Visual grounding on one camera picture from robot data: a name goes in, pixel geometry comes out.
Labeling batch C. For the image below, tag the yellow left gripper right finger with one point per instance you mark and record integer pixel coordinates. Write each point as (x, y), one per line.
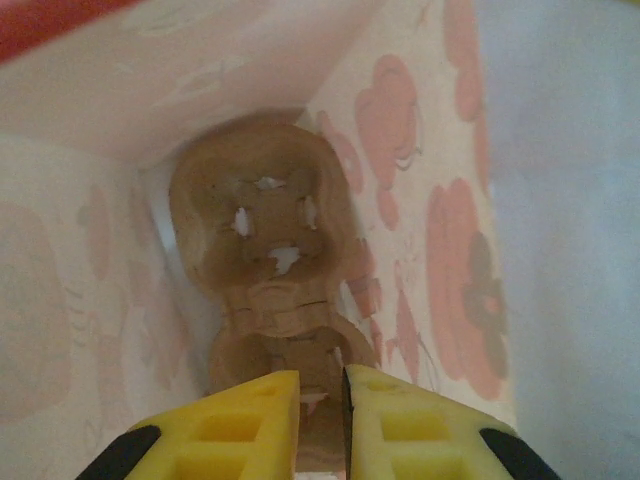
(425, 440)

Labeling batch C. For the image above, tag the red white paper bag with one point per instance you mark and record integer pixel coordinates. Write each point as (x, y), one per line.
(100, 150)

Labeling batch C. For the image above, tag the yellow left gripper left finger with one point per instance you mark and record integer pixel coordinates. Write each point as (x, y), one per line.
(225, 430)

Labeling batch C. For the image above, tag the brown pulp cup carrier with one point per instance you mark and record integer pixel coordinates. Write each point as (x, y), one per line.
(200, 200)

